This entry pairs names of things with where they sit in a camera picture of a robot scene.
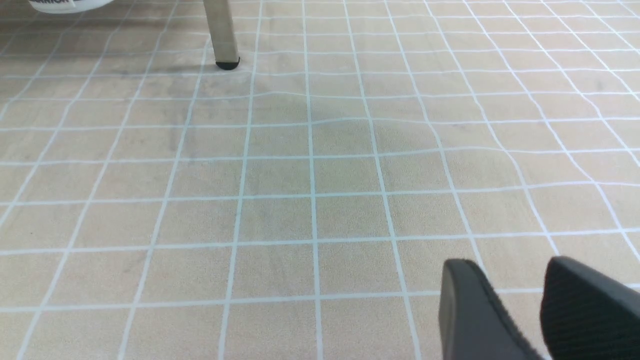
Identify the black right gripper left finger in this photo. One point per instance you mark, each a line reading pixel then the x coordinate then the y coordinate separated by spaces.
pixel 473 322

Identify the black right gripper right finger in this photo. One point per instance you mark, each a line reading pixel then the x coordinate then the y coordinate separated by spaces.
pixel 586 315

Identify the silver metal shoe rack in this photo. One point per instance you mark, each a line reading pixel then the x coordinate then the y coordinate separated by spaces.
pixel 220 24

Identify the navy canvas shoe right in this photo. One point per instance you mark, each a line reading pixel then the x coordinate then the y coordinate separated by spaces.
pixel 63 7

